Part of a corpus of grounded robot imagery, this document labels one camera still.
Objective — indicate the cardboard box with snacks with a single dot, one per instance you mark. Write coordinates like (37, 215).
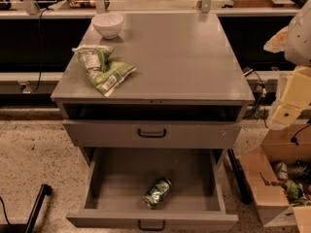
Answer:
(278, 174)

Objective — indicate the black stand leg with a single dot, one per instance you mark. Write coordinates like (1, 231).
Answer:
(45, 190)

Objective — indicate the black drawer handle lower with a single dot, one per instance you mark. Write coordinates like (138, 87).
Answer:
(147, 225)

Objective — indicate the black drawer handle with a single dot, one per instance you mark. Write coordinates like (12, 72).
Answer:
(151, 134)
(147, 225)

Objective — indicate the white ceramic bowl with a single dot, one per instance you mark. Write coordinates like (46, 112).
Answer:
(108, 25)

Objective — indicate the closed grey top drawer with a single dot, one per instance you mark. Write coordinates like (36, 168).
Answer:
(123, 134)

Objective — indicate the green crumpled chip bag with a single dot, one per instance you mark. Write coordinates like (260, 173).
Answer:
(104, 73)

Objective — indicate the open grey middle drawer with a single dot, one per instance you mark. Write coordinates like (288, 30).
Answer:
(118, 178)

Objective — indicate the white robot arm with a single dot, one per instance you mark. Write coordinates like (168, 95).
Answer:
(298, 41)

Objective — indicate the black drawer handle upper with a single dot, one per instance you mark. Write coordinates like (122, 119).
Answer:
(151, 134)

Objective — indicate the grey drawer cabinet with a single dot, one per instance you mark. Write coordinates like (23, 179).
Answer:
(186, 71)

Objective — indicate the green soda can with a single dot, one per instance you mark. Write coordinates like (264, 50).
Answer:
(156, 193)

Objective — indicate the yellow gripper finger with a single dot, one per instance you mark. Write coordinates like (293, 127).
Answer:
(277, 43)
(293, 96)

